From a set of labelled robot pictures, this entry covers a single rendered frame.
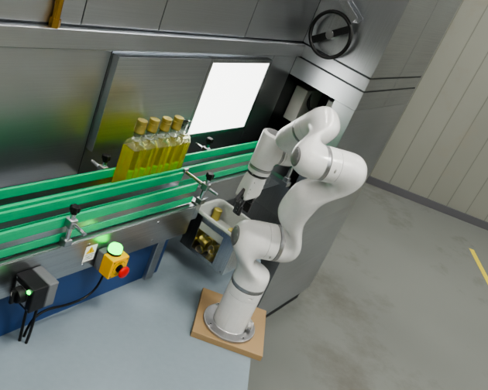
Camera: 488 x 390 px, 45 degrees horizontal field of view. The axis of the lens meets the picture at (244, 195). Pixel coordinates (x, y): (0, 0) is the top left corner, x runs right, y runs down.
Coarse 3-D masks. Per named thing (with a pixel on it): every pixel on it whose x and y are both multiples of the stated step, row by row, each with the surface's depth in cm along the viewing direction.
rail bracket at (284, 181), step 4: (292, 168) 261; (272, 172) 268; (288, 172) 262; (272, 176) 266; (276, 176) 265; (280, 176) 267; (284, 176) 263; (288, 176) 263; (268, 180) 271; (276, 180) 265; (280, 180) 264; (284, 180) 264; (288, 180) 264; (264, 184) 270; (284, 184) 263; (288, 184) 264
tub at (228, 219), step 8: (216, 200) 228; (224, 200) 230; (200, 208) 220; (208, 208) 226; (224, 208) 230; (232, 208) 228; (208, 216) 215; (224, 216) 230; (232, 216) 228; (240, 216) 226; (216, 224) 213; (224, 224) 229; (232, 224) 229
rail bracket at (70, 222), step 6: (72, 204) 158; (72, 210) 157; (78, 210) 158; (72, 216) 159; (66, 222) 160; (72, 222) 159; (72, 228) 160; (78, 228) 158; (66, 234) 161; (84, 234) 158; (60, 240) 162; (66, 240) 162; (72, 240) 163; (60, 246) 162; (66, 246) 163
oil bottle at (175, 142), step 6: (168, 138) 200; (174, 138) 201; (174, 144) 201; (180, 144) 204; (168, 150) 201; (174, 150) 203; (168, 156) 202; (174, 156) 205; (168, 162) 204; (162, 168) 204; (168, 168) 206
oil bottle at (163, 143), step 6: (156, 138) 196; (162, 138) 196; (162, 144) 196; (168, 144) 198; (156, 150) 196; (162, 150) 197; (156, 156) 197; (162, 156) 199; (156, 162) 199; (162, 162) 202; (150, 168) 199; (156, 168) 201
